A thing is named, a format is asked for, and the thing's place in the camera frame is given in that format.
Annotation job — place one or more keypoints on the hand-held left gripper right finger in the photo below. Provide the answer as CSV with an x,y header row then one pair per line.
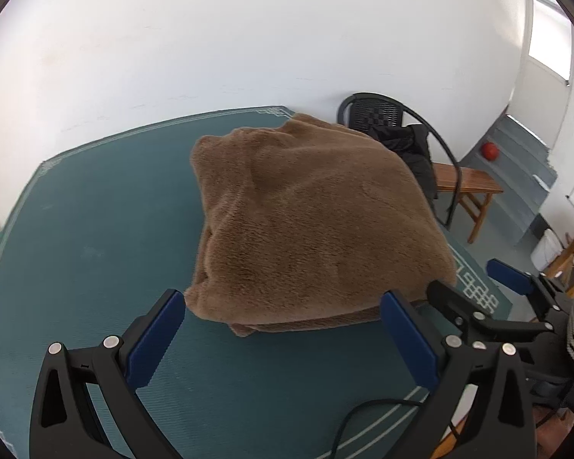
x,y
409,339

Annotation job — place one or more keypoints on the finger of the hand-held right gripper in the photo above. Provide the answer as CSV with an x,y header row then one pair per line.
x,y
507,275
452,303

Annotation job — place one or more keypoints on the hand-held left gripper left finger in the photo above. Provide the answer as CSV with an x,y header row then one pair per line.
x,y
155,339

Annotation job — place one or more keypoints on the brown fleece garment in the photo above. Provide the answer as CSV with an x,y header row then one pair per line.
x,y
315,220

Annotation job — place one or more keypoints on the white bucket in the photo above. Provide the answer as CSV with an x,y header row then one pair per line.
x,y
545,251

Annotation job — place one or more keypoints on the wooden stool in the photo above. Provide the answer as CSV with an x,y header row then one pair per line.
x,y
567,258

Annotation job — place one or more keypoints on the wooden bench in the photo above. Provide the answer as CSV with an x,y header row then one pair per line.
x,y
464,179

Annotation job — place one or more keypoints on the grey stairs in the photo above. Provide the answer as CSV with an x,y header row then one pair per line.
x,y
516,167

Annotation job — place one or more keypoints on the teal mat with white border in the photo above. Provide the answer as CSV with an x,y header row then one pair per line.
x,y
100,229

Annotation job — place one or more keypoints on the red ball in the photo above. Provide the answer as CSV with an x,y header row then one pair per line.
x,y
490,151

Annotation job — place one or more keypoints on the black jacket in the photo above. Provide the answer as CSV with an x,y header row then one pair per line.
x,y
411,148

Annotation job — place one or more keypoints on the black mesh chair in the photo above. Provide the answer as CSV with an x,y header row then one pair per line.
x,y
378,114

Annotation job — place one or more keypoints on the white-framed window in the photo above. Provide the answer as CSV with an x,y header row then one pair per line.
x,y
550,33

